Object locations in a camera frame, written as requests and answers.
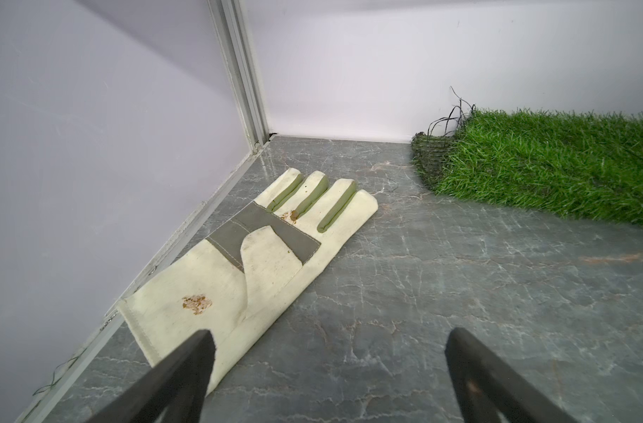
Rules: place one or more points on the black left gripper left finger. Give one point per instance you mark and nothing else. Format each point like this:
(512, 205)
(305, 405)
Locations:
(173, 391)

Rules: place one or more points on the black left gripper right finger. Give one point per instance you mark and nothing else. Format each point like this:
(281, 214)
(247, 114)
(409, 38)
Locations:
(486, 387)

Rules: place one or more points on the cream and green work glove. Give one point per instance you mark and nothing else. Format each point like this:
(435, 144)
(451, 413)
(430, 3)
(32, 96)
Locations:
(245, 274)

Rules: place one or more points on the green artificial grass mat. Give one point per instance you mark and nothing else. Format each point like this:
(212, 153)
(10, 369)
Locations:
(581, 166)

